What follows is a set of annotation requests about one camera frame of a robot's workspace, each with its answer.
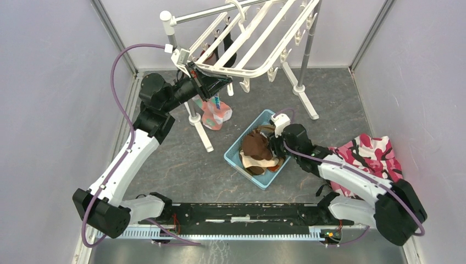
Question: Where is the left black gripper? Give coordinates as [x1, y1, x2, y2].
[162, 62, 233, 113]

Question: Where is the salmon pink sock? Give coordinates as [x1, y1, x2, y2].
[207, 94, 232, 130]
[193, 96, 218, 131]

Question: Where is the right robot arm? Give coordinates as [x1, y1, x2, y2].
[268, 124, 428, 246]

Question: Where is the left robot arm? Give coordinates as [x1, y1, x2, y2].
[73, 62, 232, 239]

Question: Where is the grey sock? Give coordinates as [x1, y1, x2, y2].
[198, 43, 212, 64]

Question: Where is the black sock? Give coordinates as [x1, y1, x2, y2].
[206, 29, 220, 65]
[223, 32, 237, 68]

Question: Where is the white sock drying rack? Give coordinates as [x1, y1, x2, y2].
[159, 0, 323, 153]

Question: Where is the pink camouflage cloth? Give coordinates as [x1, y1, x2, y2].
[329, 134, 403, 182]

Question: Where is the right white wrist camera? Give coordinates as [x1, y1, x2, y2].
[270, 113, 291, 138]

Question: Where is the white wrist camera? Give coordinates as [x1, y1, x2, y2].
[270, 113, 291, 138]
[164, 43, 192, 76]

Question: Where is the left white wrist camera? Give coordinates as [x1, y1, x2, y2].
[164, 43, 192, 76]

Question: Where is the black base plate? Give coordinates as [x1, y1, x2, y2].
[155, 202, 354, 235]

